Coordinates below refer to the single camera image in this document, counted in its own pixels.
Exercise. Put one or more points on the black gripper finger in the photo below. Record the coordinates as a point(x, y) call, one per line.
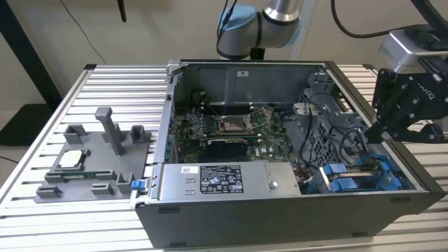
point(432, 134)
point(384, 89)

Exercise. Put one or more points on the hard disk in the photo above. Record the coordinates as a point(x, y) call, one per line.
point(337, 168)

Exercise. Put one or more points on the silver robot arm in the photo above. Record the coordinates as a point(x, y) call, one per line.
point(241, 42)

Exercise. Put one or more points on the perforated metal disk bay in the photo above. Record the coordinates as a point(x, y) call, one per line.
point(325, 136)

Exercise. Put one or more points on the blue disk carrier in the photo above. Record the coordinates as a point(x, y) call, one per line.
point(344, 185)

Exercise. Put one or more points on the green motherboard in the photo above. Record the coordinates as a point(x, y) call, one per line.
point(272, 136)

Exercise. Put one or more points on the locking lever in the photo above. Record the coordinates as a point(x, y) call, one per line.
point(261, 124)

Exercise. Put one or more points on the CPU socket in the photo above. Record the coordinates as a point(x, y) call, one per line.
point(233, 123)

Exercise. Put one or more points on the black graphics card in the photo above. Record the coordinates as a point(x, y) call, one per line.
point(227, 146)

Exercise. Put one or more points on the black grey PC case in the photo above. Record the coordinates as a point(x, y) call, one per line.
point(244, 223)

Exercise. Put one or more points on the silver power supply unit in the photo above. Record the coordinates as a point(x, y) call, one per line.
point(175, 183)

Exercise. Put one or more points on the blue case latch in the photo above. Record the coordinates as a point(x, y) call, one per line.
point(136, 184)

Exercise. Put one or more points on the black narrow bar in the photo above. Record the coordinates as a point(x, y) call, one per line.
point(121, 10)

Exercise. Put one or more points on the grey parts rack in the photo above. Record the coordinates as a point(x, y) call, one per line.
point(97, 147)

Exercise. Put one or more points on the green RAM stick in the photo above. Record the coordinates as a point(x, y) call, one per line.
point(87, 174)

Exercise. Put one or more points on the silver CPU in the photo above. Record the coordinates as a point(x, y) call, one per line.
point(71, 158)

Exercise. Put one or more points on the black stand base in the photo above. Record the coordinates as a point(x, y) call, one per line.
point(24, 126)

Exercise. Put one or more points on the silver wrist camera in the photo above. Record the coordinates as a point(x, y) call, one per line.
point(399, 52)

